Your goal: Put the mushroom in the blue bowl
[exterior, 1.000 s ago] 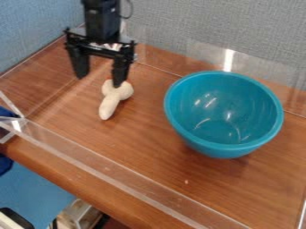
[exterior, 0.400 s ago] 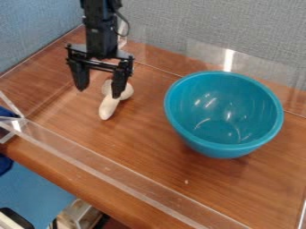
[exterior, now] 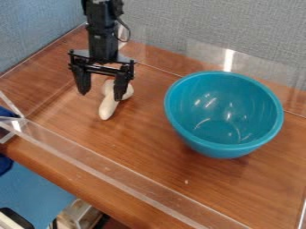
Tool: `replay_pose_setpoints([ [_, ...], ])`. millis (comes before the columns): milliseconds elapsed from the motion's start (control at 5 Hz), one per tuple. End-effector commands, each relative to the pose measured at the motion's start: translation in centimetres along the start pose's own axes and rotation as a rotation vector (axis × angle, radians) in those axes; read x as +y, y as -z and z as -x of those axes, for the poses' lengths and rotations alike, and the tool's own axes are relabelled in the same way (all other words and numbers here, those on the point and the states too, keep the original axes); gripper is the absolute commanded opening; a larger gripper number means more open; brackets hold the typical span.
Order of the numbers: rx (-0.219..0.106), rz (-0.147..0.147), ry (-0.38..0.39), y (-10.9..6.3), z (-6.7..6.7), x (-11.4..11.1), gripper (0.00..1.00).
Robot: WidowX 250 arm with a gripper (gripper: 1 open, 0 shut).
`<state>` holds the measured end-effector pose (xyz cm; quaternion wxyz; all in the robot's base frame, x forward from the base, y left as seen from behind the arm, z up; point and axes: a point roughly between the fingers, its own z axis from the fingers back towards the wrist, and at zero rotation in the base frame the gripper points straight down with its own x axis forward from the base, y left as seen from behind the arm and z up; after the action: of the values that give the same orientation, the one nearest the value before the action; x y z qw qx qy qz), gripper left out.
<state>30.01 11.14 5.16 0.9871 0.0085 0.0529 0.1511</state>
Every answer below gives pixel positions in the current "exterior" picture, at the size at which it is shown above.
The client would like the white frame under table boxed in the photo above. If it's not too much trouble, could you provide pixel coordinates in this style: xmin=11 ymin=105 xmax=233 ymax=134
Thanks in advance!
xmin=49 ymin=199 xmax=103 ymax=229

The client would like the white toy mushroom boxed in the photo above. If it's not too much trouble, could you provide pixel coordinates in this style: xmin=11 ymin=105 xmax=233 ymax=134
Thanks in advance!
xmin=98 ymin=79 xmax=135 ymax=121

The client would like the clear acrylic barrier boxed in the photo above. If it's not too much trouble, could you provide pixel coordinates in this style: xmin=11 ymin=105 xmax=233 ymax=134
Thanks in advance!
xmin=0 ymin=28 xmax=306 ymax=229

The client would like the blue object at left edge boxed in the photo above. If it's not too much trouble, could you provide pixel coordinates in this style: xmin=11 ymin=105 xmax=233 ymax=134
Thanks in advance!
xmin=0 ymin=106 xmax=18 ymax=176

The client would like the blue plastic bowl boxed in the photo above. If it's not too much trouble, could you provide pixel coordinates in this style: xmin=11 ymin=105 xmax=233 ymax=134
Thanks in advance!
xmin=165 ymin=71 xmax=285 ymax=159

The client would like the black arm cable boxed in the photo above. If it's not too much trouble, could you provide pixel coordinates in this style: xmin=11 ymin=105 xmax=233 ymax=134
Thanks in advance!
xmin=113 ymin=16 xmax=133 ymax=43

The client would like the black white object below table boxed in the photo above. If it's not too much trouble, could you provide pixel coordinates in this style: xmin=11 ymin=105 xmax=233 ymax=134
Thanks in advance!
xmin=0 ymin=208 xmax=35 ymax=229

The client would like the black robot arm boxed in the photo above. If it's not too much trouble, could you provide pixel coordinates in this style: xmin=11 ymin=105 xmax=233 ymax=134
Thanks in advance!
xmin=69 ymin=0 xmax=135 ymax=101

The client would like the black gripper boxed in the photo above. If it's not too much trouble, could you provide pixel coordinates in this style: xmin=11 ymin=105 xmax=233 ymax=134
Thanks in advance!
xmin=69 ymin=49 xmax=137 ymax=101

